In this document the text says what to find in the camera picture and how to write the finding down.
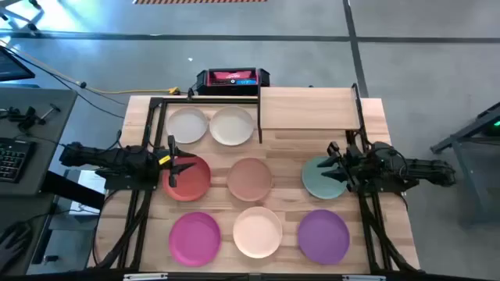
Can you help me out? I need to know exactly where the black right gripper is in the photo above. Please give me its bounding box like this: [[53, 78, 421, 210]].
[[316, 146, 374, 193]]

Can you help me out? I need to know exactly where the light grey plate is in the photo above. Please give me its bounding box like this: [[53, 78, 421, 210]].
[[166, 106, 209, 144]]

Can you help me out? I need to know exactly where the black clamp tool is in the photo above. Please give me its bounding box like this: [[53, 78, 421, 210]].
[[0, 103, 62, 132]]

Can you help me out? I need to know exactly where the black desk bar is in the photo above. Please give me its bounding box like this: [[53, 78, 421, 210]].
[[41, 170, 106, 211]]

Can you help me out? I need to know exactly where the teal green plate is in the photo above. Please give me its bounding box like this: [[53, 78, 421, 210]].
[[301, 155, 348, 201]]

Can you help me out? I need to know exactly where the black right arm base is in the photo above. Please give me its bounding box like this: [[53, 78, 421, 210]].
[[349, 177, 410, 195]]

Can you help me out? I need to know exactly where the black desk monitor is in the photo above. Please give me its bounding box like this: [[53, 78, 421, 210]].
[[0, 46, 36, 83]]

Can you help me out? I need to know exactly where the white paper sheet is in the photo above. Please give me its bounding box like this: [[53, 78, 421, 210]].
[[69, 169, 106, 216]]

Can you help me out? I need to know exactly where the metal caster frame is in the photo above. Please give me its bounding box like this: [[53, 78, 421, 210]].
[[0, 0, 44, 32]]

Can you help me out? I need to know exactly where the red-orange plate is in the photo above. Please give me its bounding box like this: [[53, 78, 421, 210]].
[[161, 155, 212, 203]]

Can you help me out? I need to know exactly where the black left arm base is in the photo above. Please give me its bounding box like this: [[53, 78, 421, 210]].
[[95, 167, 158, 192]]

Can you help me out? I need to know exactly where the black floor cable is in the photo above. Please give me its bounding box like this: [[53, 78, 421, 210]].
[[0, 43, 127, 119]]

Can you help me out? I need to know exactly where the black keyboard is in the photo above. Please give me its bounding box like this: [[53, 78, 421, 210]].
[[0, 137, 37, 183]]

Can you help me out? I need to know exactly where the wooden shelf board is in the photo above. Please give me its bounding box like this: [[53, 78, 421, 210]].
[[259, 86, 361, 130]]

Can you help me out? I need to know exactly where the black front rail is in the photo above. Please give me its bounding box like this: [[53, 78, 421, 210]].
[[0, 268, 500, 281]]

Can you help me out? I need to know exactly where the white rail bracket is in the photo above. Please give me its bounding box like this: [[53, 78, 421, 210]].
[[342, 274, 386, 281], [123, 272, 169, 281]]

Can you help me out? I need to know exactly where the purple plate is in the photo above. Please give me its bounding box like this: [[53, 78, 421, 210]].
[[297, 209, 351, 265]]

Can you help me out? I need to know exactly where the red black power station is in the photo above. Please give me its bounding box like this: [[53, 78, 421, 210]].
[[195, 66, 271, 97]]

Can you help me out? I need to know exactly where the grey desk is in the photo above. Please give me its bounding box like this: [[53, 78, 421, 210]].
[[0, 86, 78, 276]]

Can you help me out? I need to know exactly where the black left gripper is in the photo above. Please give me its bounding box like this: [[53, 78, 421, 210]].
[[154, 135, 198, 189]]

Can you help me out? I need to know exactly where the pale peach plate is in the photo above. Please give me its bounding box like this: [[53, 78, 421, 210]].
[[232, 206, 284, 259]]

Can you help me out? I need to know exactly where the black metal frame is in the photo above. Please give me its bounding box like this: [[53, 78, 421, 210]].
[[87, 82, 423, 274]]

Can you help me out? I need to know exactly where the tan brown plate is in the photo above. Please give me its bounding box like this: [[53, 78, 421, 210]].
[[227, 157, 273, 203]]

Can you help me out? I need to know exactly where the magenta pink plate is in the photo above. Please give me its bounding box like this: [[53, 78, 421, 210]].
[[168, 212, 222, 268]]

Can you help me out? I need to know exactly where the yellow floor cable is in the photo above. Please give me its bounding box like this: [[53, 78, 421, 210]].
[[0, 38, 181, 96]]

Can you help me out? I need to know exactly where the grey metal stand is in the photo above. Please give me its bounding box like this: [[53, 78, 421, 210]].
[[429, 101, 500, 227]]

